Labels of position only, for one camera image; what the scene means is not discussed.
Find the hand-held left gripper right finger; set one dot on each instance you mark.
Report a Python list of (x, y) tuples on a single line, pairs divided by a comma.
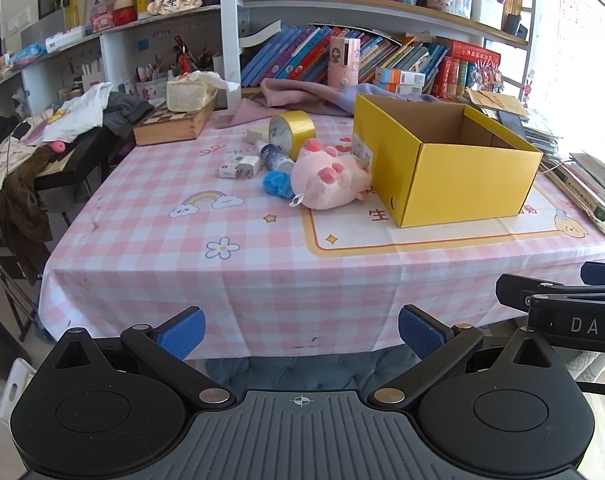
[(422, 335)]

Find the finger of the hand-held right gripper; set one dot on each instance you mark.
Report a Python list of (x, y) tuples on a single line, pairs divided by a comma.
[(512, 290), (602, 274)]

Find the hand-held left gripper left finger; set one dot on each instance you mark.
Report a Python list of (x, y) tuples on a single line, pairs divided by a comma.
[(182, 335)]

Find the yellow cardboard box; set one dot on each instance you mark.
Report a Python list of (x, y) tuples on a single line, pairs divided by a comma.
[(457, 180)]

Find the white box with red label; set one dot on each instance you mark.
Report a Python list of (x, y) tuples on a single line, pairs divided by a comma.
[(230, 171)]

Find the pink plush pig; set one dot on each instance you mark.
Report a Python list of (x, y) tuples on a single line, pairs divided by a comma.
[(327, 180)]

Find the plain white small box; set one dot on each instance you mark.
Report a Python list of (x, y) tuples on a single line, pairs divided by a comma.
[(251, 166)]

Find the small white spray bottle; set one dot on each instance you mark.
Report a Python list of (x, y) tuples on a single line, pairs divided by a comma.
[(275, 157)]

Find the yellow tape roll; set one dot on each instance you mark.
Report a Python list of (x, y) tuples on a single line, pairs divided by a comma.
[(302, 132)]

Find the pile of papers and books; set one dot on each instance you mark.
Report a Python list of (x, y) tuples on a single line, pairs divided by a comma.
[(582, 185)]

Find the white plastic board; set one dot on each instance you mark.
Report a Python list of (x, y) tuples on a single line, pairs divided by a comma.
[(15, 385)]

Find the brown envelope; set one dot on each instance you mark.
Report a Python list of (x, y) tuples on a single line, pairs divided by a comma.
[(494, 100)]

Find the black side table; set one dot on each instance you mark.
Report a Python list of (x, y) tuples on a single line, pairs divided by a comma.
[(82, 160)]

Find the wooden chessboard box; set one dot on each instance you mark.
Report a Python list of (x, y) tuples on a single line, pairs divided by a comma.
[(172, 127)]

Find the colourful figure card pack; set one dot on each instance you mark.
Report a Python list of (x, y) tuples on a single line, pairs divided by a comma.
[(484, 80)]

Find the brown garment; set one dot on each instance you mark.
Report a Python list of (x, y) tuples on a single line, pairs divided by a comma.
[(17, 200)]

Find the row of red dictionaries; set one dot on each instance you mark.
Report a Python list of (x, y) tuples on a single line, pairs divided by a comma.
[(457, 77)]

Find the small pink toy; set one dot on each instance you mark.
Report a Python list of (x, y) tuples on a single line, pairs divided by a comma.
[(58, 147)]

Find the grey garment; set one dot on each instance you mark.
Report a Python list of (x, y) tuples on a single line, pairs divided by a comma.
[(127, 110)]

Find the orange and white carton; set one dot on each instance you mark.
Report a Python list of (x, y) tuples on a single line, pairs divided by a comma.
[(397, 88), (400, 76)]

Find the lavender cloth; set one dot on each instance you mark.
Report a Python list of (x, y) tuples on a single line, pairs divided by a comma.
[(382, 96)]

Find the cream tissue pack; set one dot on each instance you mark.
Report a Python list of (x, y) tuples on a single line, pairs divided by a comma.
[(187, 95)]

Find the mauve pink cloth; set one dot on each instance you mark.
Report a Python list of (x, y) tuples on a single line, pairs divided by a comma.
[(282, 97)]

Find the small black box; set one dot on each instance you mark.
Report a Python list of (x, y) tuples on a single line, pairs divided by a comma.
[(514, 25)]

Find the white storage box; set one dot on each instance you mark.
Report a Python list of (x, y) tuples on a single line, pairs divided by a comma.
[(487, 12)]

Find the pink cylindrical appliance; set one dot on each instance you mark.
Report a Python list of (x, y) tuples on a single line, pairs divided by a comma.
[(345, 62)]

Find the row of blue books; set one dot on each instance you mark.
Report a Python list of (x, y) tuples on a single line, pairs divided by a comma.
[(282, 60)]

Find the white bookshelf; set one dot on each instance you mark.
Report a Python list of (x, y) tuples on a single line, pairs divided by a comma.
[(230, 35)]

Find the curled open white booklet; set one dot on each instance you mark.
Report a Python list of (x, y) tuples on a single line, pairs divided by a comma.
[(260, 35)]

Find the white tissue packet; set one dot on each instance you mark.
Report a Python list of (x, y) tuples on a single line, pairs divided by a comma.
[(65, 40)]

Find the blue tissue packet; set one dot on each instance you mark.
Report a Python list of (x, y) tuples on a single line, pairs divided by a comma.
[(30, 54)]

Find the red round jar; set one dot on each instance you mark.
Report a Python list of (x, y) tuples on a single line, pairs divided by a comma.
[(125, 12)]

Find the black picture frame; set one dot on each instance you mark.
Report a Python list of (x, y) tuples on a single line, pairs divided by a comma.
[(52, 2)]

